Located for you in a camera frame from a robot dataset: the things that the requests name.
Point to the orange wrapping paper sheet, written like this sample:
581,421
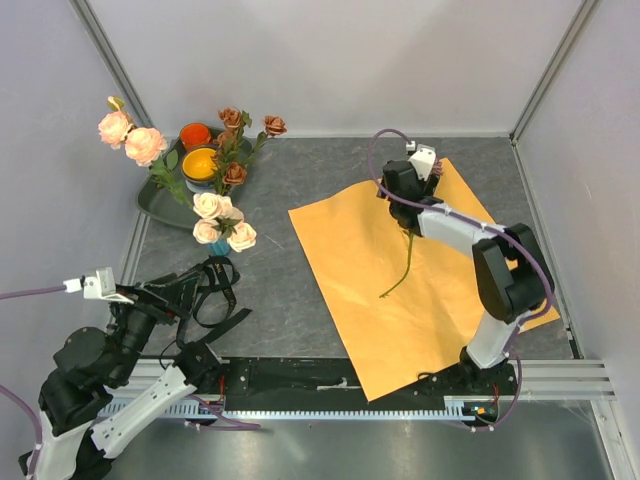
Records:
357,251

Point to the grey slotted cable duct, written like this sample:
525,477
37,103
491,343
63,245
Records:
190,409

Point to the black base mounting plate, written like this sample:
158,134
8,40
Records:
242,375

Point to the right aluminium frame post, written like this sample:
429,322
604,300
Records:
569,39

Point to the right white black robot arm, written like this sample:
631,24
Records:
512,277

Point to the blue ribbed vase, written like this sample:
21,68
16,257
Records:
219,248

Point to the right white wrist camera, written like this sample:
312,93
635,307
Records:
423,159

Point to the grey green plastic tray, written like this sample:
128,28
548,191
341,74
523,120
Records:
159,204

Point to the peach pink rose stem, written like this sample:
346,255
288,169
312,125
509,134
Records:
146,146

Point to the white plate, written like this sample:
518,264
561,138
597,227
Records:
191,187

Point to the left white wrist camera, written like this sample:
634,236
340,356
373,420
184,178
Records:
98,284

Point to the orange plastic cup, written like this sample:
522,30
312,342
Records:
195,135

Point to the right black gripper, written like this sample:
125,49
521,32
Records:
427,187

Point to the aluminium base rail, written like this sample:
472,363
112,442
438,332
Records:
565,380

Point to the cream white rose stem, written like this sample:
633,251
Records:
220,219

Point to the dark grey bowl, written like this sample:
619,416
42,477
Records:
202,185

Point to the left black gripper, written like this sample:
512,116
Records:
180,294

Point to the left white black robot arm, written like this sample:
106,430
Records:
70,442

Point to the aluminium frame post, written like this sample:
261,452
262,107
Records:
569,39
99,37

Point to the brown rose stem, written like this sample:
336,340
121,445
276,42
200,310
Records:
234,153

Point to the left aluminium frame post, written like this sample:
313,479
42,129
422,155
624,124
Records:
99,37

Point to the orange bowl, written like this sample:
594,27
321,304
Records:
200,164

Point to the mauve purple rose stem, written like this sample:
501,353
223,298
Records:
405,270

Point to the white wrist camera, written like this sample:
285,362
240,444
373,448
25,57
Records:
98,284
423,159

